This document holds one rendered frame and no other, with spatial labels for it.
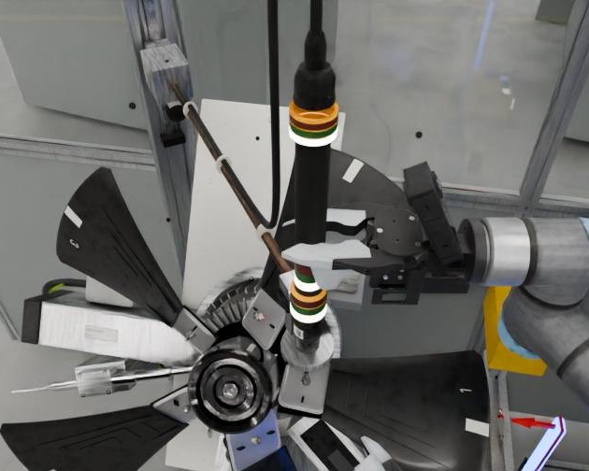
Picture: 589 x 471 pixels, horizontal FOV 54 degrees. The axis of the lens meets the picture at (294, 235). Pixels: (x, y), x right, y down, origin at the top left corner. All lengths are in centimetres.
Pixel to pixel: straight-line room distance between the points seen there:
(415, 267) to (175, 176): 87
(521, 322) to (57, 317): 73
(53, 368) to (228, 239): 150
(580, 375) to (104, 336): 72
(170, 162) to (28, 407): 130
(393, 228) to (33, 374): 200
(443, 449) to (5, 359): 199
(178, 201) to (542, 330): 96
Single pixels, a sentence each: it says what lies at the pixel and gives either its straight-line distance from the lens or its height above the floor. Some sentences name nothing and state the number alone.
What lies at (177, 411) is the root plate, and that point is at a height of 113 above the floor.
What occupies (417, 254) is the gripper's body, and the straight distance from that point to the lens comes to 60.
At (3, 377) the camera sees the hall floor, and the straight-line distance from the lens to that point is 251.
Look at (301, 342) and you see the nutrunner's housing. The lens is 74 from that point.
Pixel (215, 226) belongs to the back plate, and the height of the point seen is 119.
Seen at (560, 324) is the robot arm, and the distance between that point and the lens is 72.
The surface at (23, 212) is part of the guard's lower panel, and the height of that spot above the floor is 73.
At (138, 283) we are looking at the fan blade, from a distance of 86.
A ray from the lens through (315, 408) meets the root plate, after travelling 82.
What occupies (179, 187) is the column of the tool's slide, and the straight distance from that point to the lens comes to 140.
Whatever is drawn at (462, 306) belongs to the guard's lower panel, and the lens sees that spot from 178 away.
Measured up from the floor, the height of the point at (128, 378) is 110.
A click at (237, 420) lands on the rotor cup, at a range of 82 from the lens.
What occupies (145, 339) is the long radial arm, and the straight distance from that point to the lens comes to 100.
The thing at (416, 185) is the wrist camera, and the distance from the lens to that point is 56.
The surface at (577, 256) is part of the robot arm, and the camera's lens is 66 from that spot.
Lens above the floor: 191
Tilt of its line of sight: 44 degrees down
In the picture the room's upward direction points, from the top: straight up
